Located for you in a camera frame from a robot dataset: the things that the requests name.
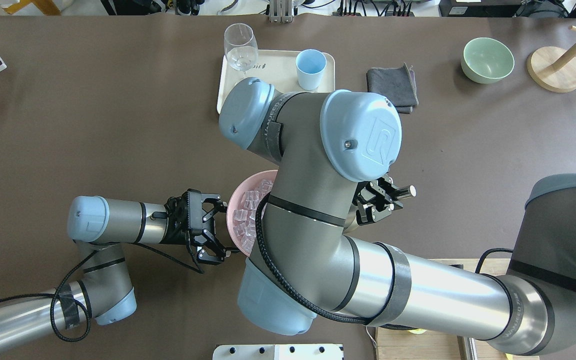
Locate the grey folded cloth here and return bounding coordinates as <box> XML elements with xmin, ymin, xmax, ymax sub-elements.
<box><xmin>366</xmin><ymin>63</ymin><xmax>419</xmax><ymax>114</ymax></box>

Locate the green bowl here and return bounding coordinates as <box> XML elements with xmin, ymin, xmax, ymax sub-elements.
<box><xmin>461</xmin><ymin>38</ymin><xmax>515</xmax><ymax>85</ymax></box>

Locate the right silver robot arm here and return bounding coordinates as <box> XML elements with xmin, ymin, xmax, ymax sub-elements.
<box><xmin>219</xmin><ymin>77</ymin><xmax>576</xmax><ymax>356</ymax></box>

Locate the pink bowl of ice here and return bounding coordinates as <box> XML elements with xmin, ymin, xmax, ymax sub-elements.
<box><xmin>226</xmin><ymin>170</ymin><xmax>278</xmax><ymax>256</ymax></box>

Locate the cream serving tray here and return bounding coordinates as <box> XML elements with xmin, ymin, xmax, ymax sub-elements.
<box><xmin>216</xmin><ymin>49</ymin><xmax>337</xmax><ymax>114</ymax></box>

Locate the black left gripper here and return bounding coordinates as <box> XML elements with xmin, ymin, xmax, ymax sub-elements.
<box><xmin>164</xmin><ymin>189</ymin><xmax>233</xmax><ymax>265</ymax></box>

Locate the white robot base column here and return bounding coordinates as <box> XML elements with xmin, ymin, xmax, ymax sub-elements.
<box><xmin>212</xmin><ymin>343</ymin><xmax>345</xmax><ymax>360</ymax></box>

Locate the clear wine glass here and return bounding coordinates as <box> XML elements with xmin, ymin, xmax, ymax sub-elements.
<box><xmin>224</xmin><ymin>23</ymin><xmax>259</xmax><ymax>78</ymax></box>

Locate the light blue cup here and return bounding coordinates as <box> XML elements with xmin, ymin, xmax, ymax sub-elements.
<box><xmin>295</xmin><ymin>48</ymin><xmax>327</xmax><ymax>91</ymax></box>

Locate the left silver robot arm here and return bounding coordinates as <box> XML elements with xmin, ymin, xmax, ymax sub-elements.
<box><xmin>0</xmin><ymin>188</ymin><xmax>233</xmax><ymax>350</ymax></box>

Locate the wooden cup stand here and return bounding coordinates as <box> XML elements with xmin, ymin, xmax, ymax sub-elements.
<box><xmin>526</xmin><ymin>25</ymin><xmax>576</xmax><ymax>93</ymax></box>

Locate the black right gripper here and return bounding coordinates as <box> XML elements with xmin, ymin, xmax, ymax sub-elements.
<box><xmin>355</xmin><ymin>176</ymin><xmax>399</xmax><ymax>226</ymax></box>

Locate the wooden cutting board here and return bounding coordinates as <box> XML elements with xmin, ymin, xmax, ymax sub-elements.
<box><xmin>375</xmin><ymin>258</ymin><xmax>522</xmax><ymax>360</ymax></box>

